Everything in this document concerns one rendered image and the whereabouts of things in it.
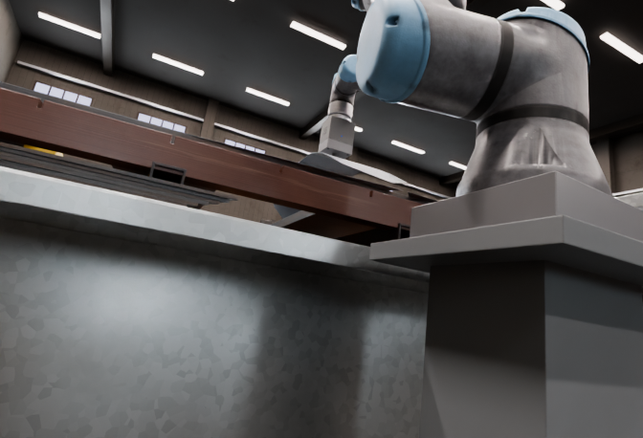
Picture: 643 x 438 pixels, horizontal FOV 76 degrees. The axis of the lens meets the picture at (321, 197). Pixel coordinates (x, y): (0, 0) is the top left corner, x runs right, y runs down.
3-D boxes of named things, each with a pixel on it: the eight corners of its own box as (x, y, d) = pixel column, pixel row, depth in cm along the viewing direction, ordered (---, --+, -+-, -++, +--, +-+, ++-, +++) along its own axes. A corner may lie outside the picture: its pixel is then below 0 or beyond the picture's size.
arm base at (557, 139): (646, 219, 41) (640, 130, 44) (543, 175, 35) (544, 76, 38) (517, 235, 54) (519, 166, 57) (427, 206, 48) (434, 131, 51)
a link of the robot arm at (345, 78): (382, 58, 116) (370, 78, 127) (343, 49, 115) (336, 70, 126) (378, 82, 114) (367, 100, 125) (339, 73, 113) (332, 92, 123)
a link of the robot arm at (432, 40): (529, 36, 40) (432, -44, 83) (384, -2, 39) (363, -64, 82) (474, 140, 47) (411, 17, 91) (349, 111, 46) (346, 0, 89)
